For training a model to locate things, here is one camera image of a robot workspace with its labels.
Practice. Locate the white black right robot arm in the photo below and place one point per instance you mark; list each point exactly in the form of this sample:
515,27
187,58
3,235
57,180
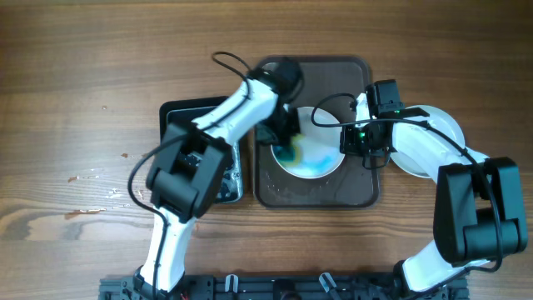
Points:
479,216

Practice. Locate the white plate stain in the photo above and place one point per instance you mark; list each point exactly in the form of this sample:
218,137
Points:
320,148

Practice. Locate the black water tub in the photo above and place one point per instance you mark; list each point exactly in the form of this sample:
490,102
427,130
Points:
232,186

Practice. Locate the white plate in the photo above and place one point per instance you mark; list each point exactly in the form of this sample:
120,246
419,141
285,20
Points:
445,125

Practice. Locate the green yellow sponge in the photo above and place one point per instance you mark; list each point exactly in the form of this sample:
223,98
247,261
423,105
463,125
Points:
290,154

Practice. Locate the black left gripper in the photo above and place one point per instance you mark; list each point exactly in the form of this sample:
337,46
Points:
293,127

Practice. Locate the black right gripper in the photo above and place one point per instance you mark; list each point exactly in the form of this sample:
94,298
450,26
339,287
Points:
348,145

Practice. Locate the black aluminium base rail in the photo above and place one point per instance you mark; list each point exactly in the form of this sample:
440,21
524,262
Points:
377,285

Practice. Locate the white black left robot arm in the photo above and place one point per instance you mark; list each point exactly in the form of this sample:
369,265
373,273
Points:
188,165

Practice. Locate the dark brown serving tray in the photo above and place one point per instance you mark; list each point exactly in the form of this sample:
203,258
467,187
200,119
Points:
349,186

